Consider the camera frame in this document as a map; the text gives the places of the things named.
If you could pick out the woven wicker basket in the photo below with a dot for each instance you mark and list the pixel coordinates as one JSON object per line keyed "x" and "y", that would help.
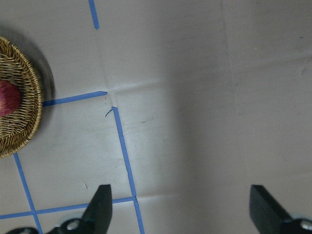
{"x": 20, "y": 126}

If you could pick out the red apple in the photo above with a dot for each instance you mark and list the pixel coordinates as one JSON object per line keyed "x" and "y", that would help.
{"x": 10, "y": 98}

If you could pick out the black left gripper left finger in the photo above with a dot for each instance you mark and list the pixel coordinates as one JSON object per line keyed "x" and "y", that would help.
{"x": 95, "y": 219}

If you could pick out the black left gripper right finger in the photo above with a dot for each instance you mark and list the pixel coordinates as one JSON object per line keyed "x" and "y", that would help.
{"x": 269, "y": 217}

